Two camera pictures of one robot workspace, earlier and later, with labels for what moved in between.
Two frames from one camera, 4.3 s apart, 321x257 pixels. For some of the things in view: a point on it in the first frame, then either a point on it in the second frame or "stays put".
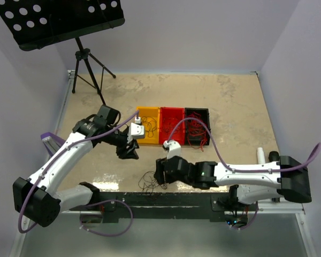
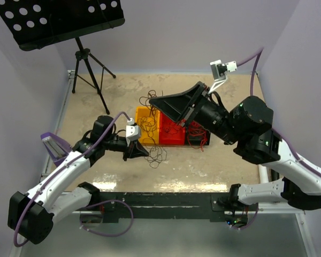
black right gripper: (159, 173) → (179, 105)
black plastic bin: (196, 132) stays put
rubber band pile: (148, 180) → (156, 156)
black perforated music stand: (36, 23) stays put
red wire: (197, 134) stays put
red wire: (197, 134) stays put
